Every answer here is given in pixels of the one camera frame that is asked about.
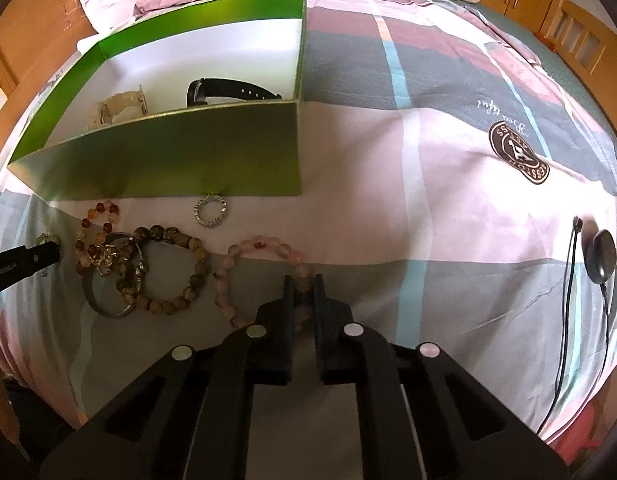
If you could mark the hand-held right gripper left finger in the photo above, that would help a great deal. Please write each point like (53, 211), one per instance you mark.
(287, 320)

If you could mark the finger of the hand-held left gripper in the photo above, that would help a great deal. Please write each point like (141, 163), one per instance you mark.
(23, 262)

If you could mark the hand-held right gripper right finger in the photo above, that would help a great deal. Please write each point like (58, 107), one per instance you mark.
(318, 320)

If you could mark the gold ornament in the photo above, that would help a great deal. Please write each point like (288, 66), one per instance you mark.
(102, 259)

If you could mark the silver metal bangle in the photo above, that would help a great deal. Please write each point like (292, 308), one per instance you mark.
(96, 305)

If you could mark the green cardboard box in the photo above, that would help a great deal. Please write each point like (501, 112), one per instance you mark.
(188, 150)

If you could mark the patchwork printed bedsheet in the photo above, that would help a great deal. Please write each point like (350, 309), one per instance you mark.
(438, 210)

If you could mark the cream cloth pouch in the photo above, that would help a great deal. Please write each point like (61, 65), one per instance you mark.
(116, 110)

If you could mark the black wristwatch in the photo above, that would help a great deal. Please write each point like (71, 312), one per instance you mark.
(223, 87)

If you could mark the black round device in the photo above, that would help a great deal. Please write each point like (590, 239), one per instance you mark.
(601, 257)

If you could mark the wooden bed frame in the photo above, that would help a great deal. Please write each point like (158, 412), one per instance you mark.
(583, 25)

